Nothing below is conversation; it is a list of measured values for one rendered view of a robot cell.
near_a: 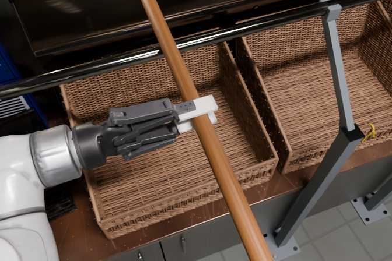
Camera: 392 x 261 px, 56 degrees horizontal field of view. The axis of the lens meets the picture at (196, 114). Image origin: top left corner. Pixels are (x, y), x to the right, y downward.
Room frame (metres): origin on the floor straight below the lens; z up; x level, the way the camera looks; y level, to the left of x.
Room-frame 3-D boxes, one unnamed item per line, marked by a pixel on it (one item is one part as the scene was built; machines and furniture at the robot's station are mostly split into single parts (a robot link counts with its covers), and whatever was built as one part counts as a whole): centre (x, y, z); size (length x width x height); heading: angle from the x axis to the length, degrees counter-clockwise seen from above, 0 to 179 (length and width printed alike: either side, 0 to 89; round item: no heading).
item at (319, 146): (0.84, -0.47, 0.72); 0.56 x 0.49 x 0.28; 109
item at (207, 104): (0.36, 0.00, 1.21); 0.07 x 0.03 x 0.01; 110
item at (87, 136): (0.31, 0.15, 1.19); 0.09 x 0.07 x 0.08; 110
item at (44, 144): (0.28, 0.22, 1.19); 0.09 x 0.06 x 0.09; 20
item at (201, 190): (0.64, 0.09, 0.72); 0.56 x 0.49 x 0.28; 111
